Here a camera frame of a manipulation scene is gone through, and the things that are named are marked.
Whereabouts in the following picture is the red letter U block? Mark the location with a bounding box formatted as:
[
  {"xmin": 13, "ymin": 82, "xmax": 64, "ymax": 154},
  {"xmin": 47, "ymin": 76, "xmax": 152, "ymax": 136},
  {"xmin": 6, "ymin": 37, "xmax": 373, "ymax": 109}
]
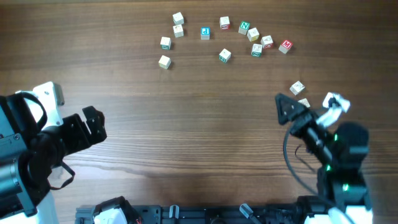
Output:
[{"xmin": 298, "ymin": 98, "xmax": 310, "ymax": 108}]

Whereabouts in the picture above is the wooden block with picture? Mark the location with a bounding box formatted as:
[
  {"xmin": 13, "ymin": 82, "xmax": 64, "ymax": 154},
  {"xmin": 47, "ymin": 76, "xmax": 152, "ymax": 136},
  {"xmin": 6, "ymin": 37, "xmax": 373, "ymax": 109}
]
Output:
[{"xmin": 290, "ymin": 81, "xmax": 305, "ymax": 96}]

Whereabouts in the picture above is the wooden block green Z side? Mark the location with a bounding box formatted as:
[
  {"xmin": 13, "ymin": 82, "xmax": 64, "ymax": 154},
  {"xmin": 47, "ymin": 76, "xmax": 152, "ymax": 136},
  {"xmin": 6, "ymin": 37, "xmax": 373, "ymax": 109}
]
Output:
[{"xmin": 251, "ymin": 44, "xmax": 262, "ymax": 57}]

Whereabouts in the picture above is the wooden block green letter side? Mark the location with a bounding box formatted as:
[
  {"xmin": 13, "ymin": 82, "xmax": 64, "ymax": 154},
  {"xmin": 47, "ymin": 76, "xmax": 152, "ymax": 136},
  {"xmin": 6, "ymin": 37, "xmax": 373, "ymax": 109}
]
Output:
[{"xmin": 219, "ymin": 49, "xmax": 231, "ymax": 63}]

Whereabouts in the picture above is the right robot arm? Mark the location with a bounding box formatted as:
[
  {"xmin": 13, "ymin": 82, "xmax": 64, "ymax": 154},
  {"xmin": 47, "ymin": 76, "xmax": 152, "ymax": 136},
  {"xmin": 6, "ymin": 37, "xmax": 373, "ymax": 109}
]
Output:
[{"xmin": 275, "ymin": 93, "xmax": 373, "ymax": 223}]

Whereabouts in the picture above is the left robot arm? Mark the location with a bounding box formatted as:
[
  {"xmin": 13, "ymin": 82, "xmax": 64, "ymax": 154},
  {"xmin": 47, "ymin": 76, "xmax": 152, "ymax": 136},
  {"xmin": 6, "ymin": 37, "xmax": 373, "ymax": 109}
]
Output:
[{"xmin": 1, "ymin": 92, "xmax": 107, "ymax": 219}]

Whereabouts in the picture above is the red letter M block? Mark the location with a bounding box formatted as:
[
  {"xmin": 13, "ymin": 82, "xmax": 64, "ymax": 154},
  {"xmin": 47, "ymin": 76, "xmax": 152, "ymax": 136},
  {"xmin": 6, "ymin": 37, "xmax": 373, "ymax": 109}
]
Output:
[{"xmin": 279, "ymin": 40, "xmax": 293, "ymax": 54}]

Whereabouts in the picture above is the wooden block red picture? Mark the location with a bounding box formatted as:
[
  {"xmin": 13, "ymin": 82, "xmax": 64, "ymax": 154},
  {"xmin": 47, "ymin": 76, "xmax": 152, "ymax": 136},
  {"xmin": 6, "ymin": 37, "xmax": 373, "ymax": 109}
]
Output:
[{"xmin": 261, "ymin": 35, "xmax": 274, "ymax": 49}]

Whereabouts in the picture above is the wooden block yellow edge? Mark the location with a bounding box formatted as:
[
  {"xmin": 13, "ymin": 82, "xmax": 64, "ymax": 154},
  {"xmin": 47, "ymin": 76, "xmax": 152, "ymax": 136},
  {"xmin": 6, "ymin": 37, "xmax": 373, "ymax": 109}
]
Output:
[{"xmin": 247, "ymin": 27, "xmax": 259, "ymax": 42}]

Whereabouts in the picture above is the wooden block yellow side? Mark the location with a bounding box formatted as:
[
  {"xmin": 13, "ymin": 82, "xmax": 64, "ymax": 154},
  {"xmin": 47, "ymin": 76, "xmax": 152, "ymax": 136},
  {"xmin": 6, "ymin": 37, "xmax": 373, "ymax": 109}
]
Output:
[{"xmin": 159, "ymin": 55, "xmax": 172, "ymax": 70}]

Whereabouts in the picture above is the green letter N block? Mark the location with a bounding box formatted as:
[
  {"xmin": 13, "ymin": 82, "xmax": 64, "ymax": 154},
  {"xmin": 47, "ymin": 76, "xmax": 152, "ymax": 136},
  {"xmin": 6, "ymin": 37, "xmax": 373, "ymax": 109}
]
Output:
[{"xmin": 238, "ymin": 21, "xmax": 251, "ymax": 35}]

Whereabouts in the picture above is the wooden block red side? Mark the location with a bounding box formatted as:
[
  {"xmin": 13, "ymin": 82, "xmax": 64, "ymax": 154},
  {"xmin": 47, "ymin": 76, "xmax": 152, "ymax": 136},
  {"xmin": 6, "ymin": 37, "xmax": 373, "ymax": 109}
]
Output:
[{"xmin": 220, "ymin": 16, "xmax": 231, "ymax": 30}]

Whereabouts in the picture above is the blue letter P block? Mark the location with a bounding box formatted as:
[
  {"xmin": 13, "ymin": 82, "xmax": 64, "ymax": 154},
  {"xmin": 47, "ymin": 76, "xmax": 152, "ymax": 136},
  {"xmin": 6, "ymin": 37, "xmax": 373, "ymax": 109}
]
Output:
[{"xmin": 200, "ymin": 27, "xmax": 210, "ymax": 40}]

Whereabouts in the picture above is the wooden block with drawing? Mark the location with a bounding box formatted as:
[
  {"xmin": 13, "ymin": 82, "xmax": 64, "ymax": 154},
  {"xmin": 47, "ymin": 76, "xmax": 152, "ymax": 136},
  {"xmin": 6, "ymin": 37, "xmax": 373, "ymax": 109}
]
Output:
[{"xmin": 173, "ymin": 24, "xmax": 184, "ymax": 38}]

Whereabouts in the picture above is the plain wooden block top-left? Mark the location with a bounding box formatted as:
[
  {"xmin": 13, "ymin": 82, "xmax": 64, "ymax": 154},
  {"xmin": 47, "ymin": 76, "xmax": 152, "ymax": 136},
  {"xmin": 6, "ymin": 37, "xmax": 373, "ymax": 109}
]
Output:
[{"xmin": 172, "ymin": 12, "xmax": 184, "ymax": 25}]

